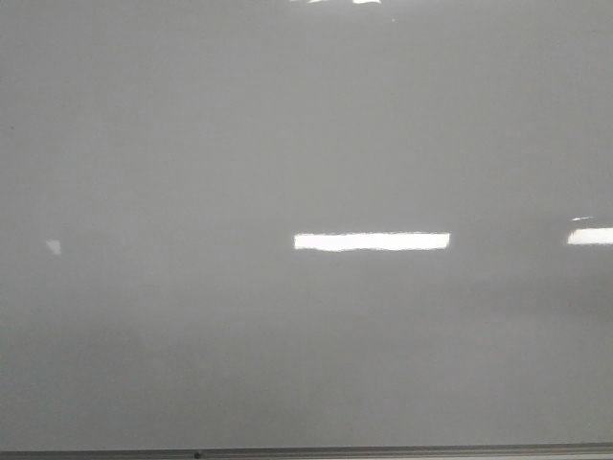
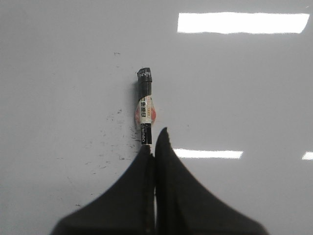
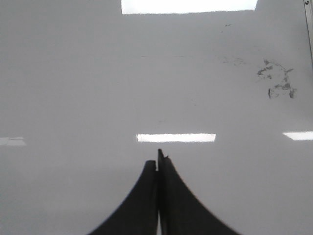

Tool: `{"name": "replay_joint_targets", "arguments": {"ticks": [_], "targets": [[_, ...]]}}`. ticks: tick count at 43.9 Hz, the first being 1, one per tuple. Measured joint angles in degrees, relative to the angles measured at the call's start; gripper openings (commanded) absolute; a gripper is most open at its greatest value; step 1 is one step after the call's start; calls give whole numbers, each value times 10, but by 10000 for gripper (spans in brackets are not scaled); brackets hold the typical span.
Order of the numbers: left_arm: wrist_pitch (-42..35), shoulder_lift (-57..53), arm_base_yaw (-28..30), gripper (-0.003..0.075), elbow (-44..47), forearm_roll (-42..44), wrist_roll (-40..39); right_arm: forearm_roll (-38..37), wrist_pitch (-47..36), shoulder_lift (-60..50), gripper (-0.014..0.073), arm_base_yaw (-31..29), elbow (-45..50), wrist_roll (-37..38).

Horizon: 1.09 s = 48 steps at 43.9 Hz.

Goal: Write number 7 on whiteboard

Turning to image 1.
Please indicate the white whiteboard with metal frame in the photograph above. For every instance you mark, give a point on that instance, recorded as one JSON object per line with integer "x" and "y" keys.
{"x": 246, "y": 224}

